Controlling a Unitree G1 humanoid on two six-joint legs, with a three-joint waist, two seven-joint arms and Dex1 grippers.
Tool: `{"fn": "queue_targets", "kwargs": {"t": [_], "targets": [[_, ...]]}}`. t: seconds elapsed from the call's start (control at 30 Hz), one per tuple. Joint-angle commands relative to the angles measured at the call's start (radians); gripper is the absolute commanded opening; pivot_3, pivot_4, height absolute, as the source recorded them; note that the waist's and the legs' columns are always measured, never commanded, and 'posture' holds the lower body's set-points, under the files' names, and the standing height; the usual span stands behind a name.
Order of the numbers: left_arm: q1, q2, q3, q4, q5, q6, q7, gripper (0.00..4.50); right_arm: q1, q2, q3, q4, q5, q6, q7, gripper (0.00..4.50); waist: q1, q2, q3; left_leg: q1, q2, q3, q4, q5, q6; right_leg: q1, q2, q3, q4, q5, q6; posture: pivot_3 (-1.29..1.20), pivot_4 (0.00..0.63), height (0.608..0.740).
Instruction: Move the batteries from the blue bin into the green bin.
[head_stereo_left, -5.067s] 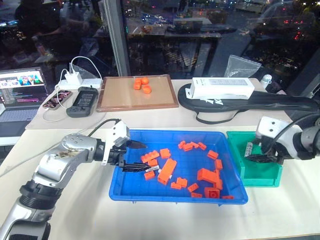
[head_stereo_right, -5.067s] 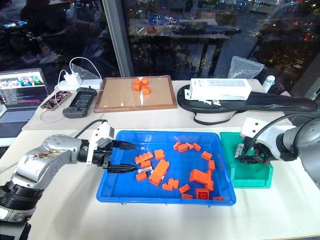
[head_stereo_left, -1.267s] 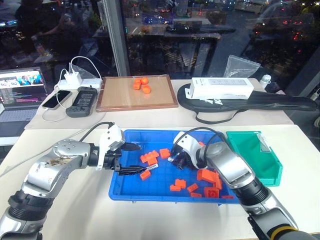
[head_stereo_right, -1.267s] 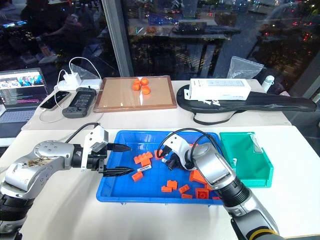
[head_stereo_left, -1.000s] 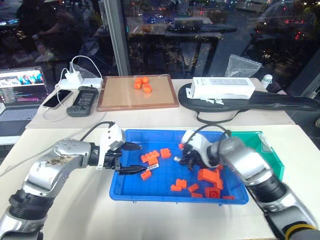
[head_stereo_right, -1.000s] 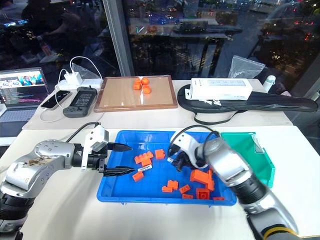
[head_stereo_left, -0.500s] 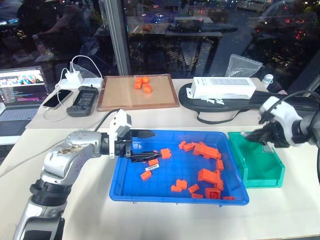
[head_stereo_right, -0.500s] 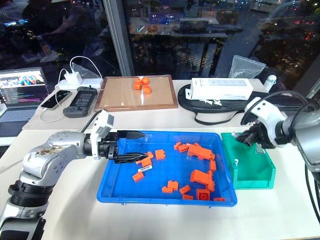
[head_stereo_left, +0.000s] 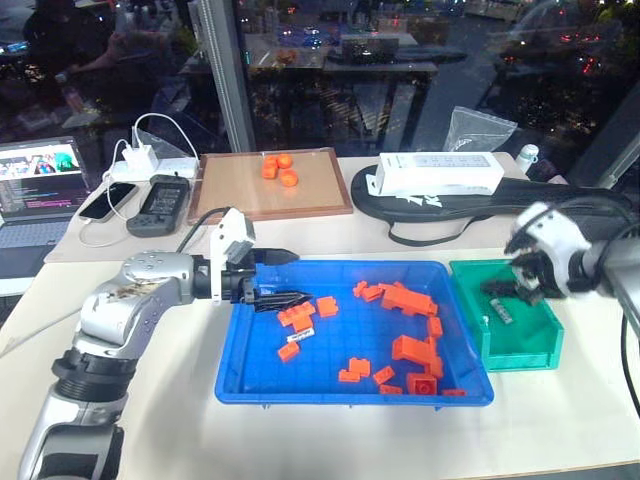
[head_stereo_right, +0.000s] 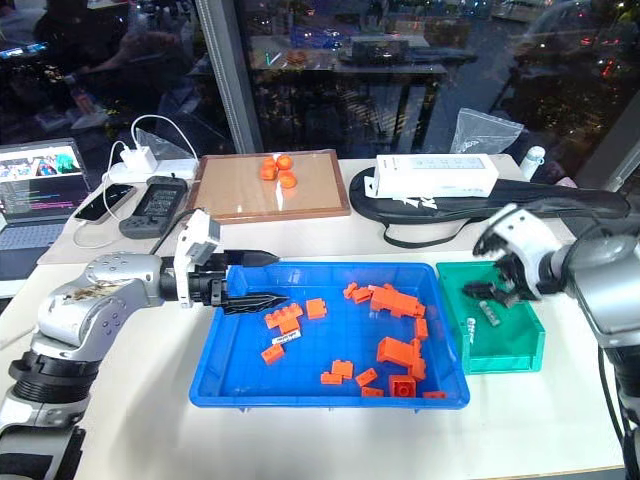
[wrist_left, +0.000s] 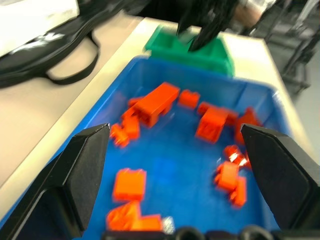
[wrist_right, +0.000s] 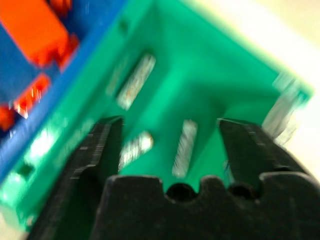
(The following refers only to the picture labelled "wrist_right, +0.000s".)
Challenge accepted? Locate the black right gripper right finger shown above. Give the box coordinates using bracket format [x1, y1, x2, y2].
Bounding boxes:
[216, 117, 310, 194]

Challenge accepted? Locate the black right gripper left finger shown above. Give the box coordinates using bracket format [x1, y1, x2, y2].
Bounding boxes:
[27, 115, 124, 240]

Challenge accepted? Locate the green plastic bin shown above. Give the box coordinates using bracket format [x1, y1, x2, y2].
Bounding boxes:
[0, 0, 316, 233]

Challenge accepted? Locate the blue plastic bin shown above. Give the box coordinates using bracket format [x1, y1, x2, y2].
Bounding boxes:
[0, 0, 131, 182]

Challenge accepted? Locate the lower left silver screw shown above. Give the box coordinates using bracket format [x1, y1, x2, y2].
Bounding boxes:
[118, 130, 154, 174]

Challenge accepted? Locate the silver screw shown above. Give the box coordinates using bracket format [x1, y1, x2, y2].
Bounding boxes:
[118, 130, 154, 174]
[171, 119, 199, 179]
[116, 53, 157, 111]

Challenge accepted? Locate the shiny silver object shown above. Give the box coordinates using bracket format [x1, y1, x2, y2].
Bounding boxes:
[261, 71, 311, 146]

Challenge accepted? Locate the middle silver screw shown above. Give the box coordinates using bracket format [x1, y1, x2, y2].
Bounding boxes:
[171, 119, 199, 179]

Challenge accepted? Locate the upper silver screw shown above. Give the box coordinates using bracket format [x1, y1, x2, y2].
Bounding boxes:
[116, 53, 157, 111]

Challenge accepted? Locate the orange cylindrical battery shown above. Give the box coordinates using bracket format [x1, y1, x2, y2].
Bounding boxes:
[0, 105, 16, 132]
[13, 73, 52, 119]

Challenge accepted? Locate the large orange block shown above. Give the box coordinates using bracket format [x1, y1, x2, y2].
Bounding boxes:
[0, 0, 70, 69]

